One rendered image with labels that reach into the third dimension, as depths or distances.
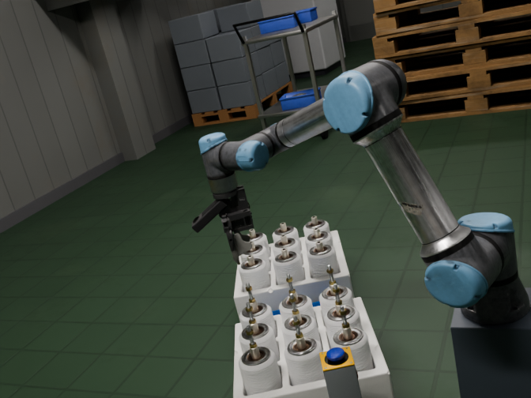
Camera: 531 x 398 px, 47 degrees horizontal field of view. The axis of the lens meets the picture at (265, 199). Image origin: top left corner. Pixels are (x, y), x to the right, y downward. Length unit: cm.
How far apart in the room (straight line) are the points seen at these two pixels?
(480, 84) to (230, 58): 237
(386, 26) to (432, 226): 321
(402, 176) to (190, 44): 475
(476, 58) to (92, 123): 293
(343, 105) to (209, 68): 463
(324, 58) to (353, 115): 610
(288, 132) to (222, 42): 420
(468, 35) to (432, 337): 268
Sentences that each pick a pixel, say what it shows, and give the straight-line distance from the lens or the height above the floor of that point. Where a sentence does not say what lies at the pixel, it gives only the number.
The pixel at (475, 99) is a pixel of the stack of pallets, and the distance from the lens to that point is 437.
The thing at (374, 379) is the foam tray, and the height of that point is 17.
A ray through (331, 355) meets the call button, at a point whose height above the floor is 33.
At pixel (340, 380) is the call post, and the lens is 139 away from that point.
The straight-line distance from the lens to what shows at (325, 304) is 176.
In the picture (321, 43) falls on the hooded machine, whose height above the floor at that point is 36.
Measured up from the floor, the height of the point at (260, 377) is 22.
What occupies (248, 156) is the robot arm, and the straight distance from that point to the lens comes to 150.
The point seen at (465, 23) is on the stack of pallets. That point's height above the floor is 61.
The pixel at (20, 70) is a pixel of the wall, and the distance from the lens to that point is 470.
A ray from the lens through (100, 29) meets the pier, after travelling 521.
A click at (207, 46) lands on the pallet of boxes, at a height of 72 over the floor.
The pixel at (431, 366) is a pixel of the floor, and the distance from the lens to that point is 188.
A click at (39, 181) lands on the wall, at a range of 466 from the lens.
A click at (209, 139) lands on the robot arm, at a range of 159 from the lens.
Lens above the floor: 110
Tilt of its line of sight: 19 degrees down
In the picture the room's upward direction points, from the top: 13 degrees counter-clockwise
